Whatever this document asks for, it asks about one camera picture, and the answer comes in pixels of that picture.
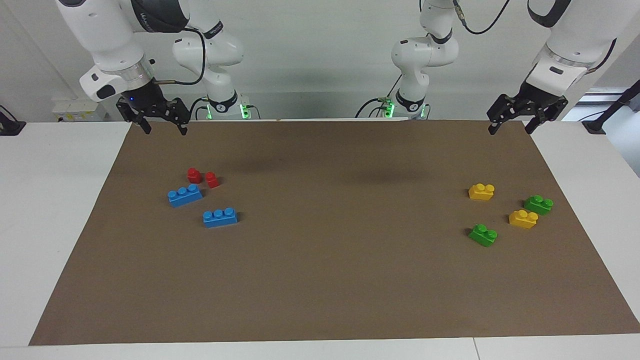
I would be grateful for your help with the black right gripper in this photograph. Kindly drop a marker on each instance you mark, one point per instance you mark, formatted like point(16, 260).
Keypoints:
point(150, 100)

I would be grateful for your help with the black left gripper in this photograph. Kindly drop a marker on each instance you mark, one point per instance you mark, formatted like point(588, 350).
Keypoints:
point(540, 97)

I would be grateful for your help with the blue three-stud toy brick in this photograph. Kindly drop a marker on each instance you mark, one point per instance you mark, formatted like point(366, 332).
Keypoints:
point(185, 196)
point(220, 219)

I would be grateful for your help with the green two-stud toy brick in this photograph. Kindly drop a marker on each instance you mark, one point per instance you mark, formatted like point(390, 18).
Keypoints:
point(483, 236)
point(538, 205)

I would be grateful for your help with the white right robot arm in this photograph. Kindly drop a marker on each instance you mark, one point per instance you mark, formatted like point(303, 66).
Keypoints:
point(105, 30)

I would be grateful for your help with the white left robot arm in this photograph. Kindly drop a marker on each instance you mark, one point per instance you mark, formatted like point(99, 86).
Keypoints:
point(570, 40)

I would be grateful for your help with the red single-stud toy brick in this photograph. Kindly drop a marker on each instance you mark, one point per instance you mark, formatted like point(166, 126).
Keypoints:
point(212, 180)
point(194, 175)

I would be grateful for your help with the black stand with clamp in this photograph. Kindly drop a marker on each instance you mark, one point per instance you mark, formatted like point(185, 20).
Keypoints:
point(610, 107)

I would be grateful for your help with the yellow two-stud toy brick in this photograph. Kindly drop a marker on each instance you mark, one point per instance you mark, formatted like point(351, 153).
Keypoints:
point(523, 219)
point(481, 192)

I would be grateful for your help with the black table clamp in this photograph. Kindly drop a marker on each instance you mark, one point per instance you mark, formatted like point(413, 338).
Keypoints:
point(10, 127)

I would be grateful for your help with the brown table mat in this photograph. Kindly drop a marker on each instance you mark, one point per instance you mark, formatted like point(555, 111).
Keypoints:
point(325, 250)

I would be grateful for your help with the white wall socket box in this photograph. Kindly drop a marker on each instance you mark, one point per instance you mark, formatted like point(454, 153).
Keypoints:
point(75, 107)

